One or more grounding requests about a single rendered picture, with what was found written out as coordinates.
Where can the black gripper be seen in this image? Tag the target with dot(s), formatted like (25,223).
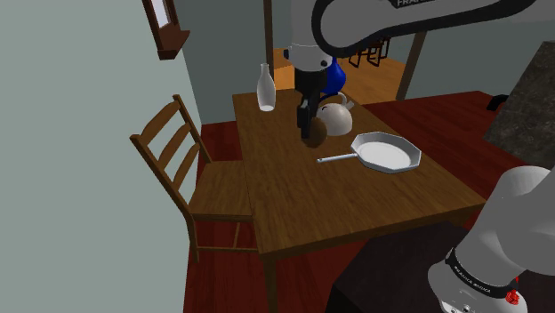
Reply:
(310,84)

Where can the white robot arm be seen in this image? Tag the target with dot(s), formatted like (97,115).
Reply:
(516,216)

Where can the blue vase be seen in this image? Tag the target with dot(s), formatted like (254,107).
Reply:
(336,80)

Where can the white kettle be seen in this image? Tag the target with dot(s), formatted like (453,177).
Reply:
(338,119)

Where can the clear glass bottle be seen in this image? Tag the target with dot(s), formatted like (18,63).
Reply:
(266,89)

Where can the brown round fruit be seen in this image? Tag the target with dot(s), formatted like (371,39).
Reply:
(317,135)

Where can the dark bar stools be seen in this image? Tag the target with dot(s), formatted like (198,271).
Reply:
(373,52)

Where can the silver frying pan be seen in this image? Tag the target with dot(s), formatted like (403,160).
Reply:
(383,154)

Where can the wooden table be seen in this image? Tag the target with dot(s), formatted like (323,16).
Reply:
(303,195)

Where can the wooden chair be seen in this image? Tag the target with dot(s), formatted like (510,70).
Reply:
(221,186)

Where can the wooden framed window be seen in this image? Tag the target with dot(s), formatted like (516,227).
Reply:
(167,26)

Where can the dark robot stand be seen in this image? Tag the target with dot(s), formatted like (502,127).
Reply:
(390,268)

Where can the dark stone counter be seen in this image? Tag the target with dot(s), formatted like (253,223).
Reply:
(531,108)

